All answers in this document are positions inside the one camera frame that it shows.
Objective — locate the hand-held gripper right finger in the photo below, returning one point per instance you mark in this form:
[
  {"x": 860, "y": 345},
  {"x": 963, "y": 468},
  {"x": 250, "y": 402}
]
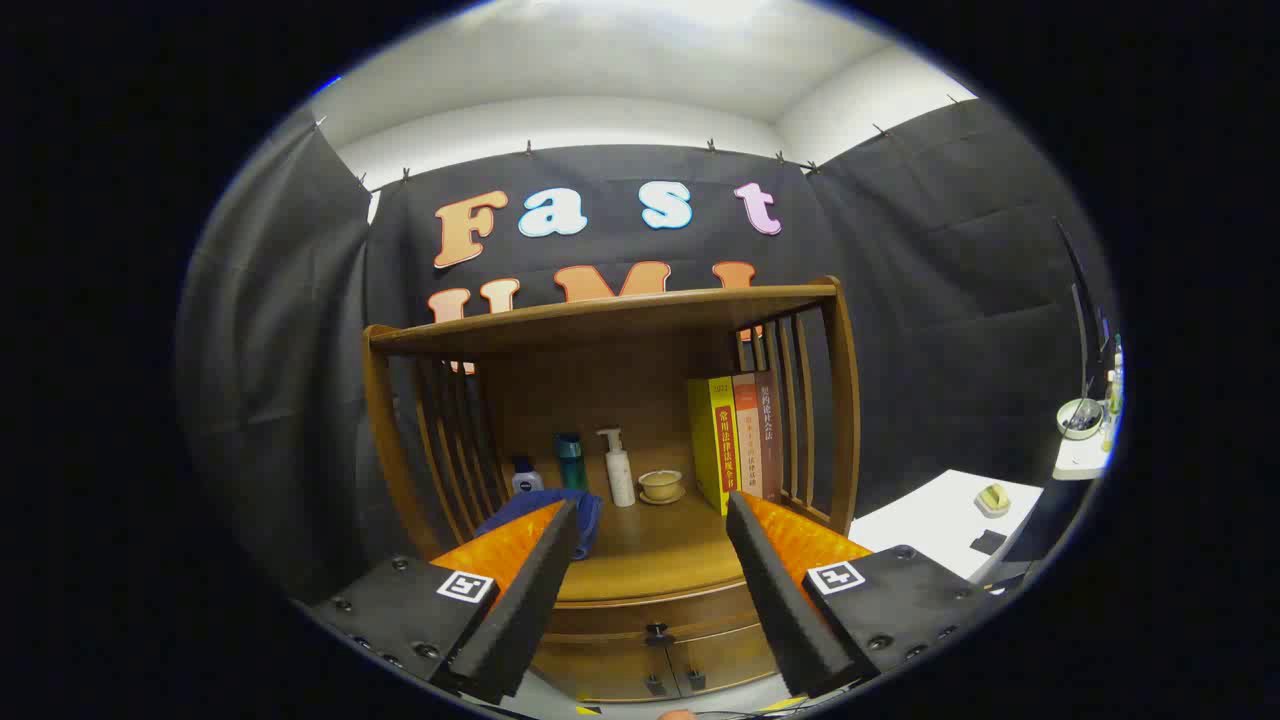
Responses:
[{"x": 775, "y": 600}]

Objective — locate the blue towel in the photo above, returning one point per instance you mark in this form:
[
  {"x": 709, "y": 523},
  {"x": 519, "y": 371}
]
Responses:
[{"x": 592, "y": 525}]

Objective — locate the wooden cabinet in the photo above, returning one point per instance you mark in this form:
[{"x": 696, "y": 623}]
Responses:
[{"x": 600, "y": 385}]

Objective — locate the white side cabinet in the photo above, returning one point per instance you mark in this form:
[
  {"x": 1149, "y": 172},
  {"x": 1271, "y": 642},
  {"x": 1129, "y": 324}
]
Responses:
[{"x": 930, "y": 520}]

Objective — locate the white pump bottle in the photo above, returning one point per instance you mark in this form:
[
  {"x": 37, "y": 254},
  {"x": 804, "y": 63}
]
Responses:
[{"x": 620, "y": 480}]

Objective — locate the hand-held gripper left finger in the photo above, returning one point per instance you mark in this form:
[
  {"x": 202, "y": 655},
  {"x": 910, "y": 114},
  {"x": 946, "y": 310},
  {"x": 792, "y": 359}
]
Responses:
[{"x": 520, "y": 610}]

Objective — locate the wooden cabinet door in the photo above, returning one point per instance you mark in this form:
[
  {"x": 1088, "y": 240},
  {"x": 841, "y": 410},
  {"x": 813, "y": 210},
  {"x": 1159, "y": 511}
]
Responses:
[
  {"x": 600, "y": 670},
  {"x": 730, "y": 655}
]

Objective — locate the white bowl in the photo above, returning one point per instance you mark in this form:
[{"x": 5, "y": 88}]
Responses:
[{"x": 1080, "y": 420}]

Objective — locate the small white blue-capped bottle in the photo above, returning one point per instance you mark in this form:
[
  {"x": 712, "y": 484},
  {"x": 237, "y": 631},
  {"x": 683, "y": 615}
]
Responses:
[{"x": 527, "y": 482}]

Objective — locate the dark red book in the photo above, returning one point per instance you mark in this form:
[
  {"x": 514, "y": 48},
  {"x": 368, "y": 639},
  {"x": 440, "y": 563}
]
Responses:
[{"x": 770, "y": 440}]

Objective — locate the black square pad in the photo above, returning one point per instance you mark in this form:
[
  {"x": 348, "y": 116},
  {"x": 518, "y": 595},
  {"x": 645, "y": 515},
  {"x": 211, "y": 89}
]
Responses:
[{"x": 988, "y": 542}]

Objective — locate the beige lidded teacup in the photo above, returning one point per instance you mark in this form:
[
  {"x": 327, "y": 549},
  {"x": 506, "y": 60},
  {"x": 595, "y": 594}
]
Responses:
[{"x": 661, "y": 485}]

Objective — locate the dark monitor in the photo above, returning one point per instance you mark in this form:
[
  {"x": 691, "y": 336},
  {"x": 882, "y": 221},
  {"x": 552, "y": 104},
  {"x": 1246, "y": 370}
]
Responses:
[{"x": 1085, "y": 320}]

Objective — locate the yellow book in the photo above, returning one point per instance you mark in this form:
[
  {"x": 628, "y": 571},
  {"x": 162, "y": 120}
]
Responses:
[{"x": 712, "y": 440}]

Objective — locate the beige book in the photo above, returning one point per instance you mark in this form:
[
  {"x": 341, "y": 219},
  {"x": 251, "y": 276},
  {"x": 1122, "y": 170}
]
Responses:
[{"x": 748, "y": 440}]

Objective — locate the wooden drawer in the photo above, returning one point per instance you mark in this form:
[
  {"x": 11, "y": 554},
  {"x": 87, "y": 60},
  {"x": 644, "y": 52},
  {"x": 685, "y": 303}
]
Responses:
[{"x": 620, "y": 612}]

